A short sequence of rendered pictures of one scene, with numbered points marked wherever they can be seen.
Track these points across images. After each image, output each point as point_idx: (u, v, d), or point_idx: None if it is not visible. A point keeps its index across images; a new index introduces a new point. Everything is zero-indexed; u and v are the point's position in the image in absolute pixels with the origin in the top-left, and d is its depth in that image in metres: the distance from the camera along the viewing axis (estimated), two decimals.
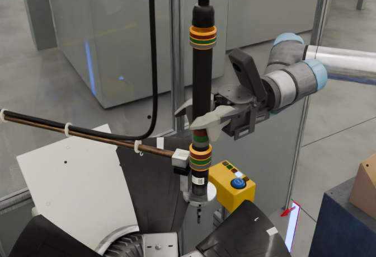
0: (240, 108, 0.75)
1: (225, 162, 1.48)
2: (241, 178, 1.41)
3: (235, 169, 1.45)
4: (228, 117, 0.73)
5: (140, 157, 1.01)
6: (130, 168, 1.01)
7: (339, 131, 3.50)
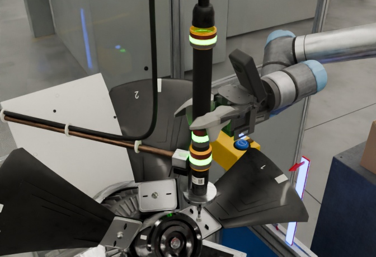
0: (240, 108, 0.75)
1: None
2: (245, 140, 1.31)
3: None
4: (228, 117, 0.73)
5: (136, 99, 0.92)
6: (125, 112, 0.92)
7: (344, 115, 3.41)
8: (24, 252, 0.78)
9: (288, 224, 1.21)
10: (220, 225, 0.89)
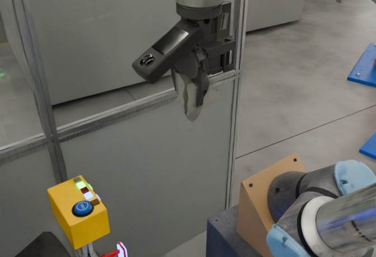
0: (198, 83, 0.66)
1: (77, 178, 1.11)
2: (88, 202, 1.04)
3: (86, 188, 1.08)
4: (200, 101, 0.68)
5: None
6: None
7: (300, 133, 3.13)
8: None
9: None
10: None
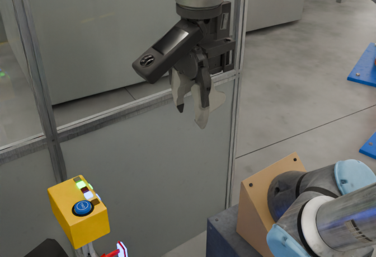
0: (200, 81, 0.65)
1: (78, 178, 1.11)
2: (88, 201, 1.04)
3: (86, 188, 1.08)
4: (205, 100, 0.67)
5: None
6: None
7: (300, 132, 3.13)
8: None
9: None
10: None
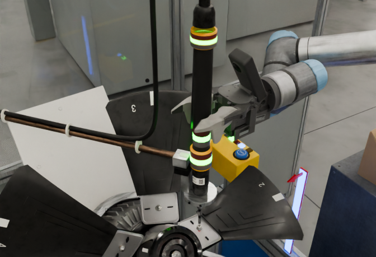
0: (241, 108, 0.75)
1: (228, 134, 1.41)
2: (244, 149, 1.34)
3: (238, 140, 1.38)
4: (231, 117, 0.73)
5: (257, 186, 1.05)
6: (243, 181, 1.06)
7: (343, 118, 3.43)
8: None
9: None
10: None
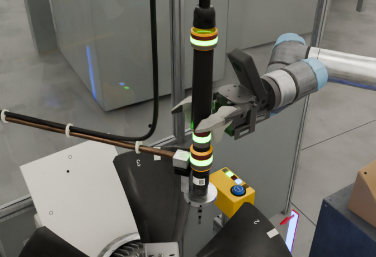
0: (242, 107, 0.75)
1: (225, 169, 1.50)
2: (241, 186, 1.42)
3: (235, 176, 1.47)
4: (232, 117, 0.73)
5: (253, 223, 1.13)
6: (239, 220, 1.13)
7: (339, 134, 3.52)
8: (124, 190, 1.02)
9: None
10: None
